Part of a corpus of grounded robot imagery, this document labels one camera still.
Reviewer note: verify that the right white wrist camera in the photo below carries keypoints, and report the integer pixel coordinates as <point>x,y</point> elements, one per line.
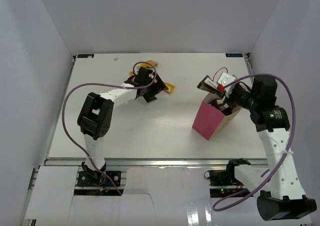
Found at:
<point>224,80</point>

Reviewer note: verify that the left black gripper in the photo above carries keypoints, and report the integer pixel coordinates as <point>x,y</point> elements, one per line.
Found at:
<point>158,86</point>

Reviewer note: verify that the yellow snack bar packet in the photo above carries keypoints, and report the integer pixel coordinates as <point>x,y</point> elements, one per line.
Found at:
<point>169,88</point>

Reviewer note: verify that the yellow M&M packet top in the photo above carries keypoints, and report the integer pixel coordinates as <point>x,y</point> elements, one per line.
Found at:
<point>148,64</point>

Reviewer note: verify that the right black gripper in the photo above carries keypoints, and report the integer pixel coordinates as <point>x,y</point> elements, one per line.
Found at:
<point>222,97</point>

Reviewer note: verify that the pink paper bag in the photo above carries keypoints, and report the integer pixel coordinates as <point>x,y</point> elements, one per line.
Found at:
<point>209,121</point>

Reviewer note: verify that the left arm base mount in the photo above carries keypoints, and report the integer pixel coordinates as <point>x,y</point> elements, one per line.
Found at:
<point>89,186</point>

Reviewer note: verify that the purple chips bag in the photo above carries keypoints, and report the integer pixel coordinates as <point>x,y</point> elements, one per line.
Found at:
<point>226,112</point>

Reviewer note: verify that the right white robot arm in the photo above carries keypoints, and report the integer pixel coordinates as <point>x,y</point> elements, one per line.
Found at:
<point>280,195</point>

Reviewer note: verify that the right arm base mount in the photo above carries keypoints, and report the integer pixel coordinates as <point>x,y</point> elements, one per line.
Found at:
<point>221,186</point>

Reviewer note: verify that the aluminium front rail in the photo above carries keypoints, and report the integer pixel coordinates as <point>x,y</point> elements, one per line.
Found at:
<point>142,162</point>

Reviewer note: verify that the brown chocolate bar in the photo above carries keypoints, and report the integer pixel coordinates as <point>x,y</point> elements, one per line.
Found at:
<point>208,85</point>
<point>221,105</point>

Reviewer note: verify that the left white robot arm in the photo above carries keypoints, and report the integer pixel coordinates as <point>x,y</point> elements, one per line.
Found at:
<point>95,116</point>

